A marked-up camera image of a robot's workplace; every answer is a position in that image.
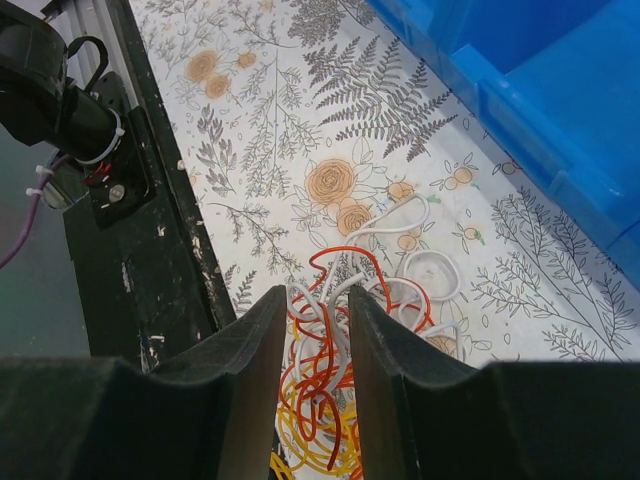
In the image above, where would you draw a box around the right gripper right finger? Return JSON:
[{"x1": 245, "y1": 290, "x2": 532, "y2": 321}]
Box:
[{"x1": 349, "y1": 287, "x2": 639, "y2": 479}]

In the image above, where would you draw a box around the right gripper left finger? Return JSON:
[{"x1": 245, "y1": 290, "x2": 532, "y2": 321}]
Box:
[{"x1": 1, "y1": 286, "x2": 287, "y2": 479}]

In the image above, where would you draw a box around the white cable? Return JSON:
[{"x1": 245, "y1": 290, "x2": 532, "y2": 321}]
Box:
[{"x1": 285, "y1": 193, "x2": 469, "y2": 431}]

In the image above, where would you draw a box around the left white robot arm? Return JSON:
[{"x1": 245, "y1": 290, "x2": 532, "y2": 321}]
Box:
[{"x1": 1, "y1": 1, "x2": 125, "y2": 165}]

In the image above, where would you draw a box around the floral table mat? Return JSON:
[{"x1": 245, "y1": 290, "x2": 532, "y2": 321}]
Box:
[{"x1": 131, "y1": 1, "x2": 639, "y2": 366}]

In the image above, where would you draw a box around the left blue bin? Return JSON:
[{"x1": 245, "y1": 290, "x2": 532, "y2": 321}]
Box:
[{"x1": 372, "y1": 1, "x2": 639, "y2": 276}]

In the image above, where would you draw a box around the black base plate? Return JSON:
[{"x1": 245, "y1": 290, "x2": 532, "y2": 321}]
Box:
[{"x1": 58, "y1": 1, "x2": 236, "y2": 370}]

